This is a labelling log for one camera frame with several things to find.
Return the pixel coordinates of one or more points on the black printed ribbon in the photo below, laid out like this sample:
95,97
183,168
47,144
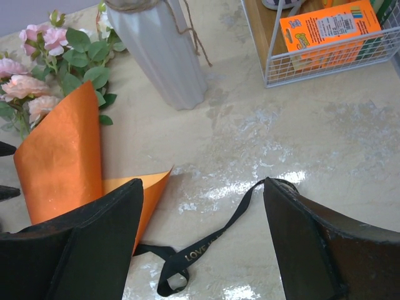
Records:
177,262

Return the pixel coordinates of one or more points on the white wire shelf rack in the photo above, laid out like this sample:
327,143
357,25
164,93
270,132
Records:
275,59

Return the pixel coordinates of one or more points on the orange wrapping paper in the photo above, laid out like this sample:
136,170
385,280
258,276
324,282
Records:
59,163

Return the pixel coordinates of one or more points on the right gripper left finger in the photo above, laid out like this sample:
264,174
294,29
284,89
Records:
82,254

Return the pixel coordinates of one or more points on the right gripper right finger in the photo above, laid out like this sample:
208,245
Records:
323,254

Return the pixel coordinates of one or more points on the striped wavy cloth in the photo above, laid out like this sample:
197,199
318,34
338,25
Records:
285,4

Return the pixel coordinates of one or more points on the orange box in basket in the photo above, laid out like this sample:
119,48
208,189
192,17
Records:
330,36

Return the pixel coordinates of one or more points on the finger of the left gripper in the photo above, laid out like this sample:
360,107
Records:
6,149
7,192

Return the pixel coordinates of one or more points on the pink flower bouquet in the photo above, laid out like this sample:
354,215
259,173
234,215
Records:
63,58

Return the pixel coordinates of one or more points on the white ribbed vase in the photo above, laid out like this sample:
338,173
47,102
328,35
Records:
163,40

